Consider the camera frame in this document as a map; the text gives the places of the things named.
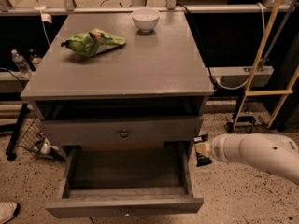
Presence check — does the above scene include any white ceramic bowl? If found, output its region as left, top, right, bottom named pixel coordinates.
left=131, top=8, right=160, bottom=33

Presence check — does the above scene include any black stand leg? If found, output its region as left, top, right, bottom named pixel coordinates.
left=6, top=104, right=28, bottom=161

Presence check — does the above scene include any green chip bag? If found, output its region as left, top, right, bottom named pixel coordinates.
left=61, top=28, right=126, bottom=58

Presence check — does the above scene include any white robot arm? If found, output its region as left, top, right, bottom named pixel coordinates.
left=193, top=133, right=299, bottom=185

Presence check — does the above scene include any white cable with tag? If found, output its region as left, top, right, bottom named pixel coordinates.
left=26, top=0, right=53, bottom=47

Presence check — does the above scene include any white shoe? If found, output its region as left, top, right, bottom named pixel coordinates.
left=0, top=202, right=18, bottom=224

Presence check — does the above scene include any yellow wooden ladder frame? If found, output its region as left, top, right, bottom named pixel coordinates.
left=230, top=0, right=299, bottom=132

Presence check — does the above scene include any clear plastic water bottle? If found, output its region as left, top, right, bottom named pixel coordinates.
left=11, top=49, right=32, bottom=78

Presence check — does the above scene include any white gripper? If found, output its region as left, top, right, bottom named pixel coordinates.
left=195, top=134, right=240, bottom=163

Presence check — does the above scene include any grey wooden drawer cabinet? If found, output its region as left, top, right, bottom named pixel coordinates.
left=20, top=10, right=215, bottom=151

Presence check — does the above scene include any black power cable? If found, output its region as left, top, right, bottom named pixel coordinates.
left=176, top=3, right=219, bottom=91

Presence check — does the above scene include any closed grey top drawer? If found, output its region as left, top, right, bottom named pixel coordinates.
left=40, top=116, right=203, bottom=146

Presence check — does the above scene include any open grey middle drawer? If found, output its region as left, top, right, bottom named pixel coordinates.
left=46, top=143, right=204, bottom=218

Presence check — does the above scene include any wire mesh basket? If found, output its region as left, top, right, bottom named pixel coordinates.
left=19, top=119, right=61, bottom=160

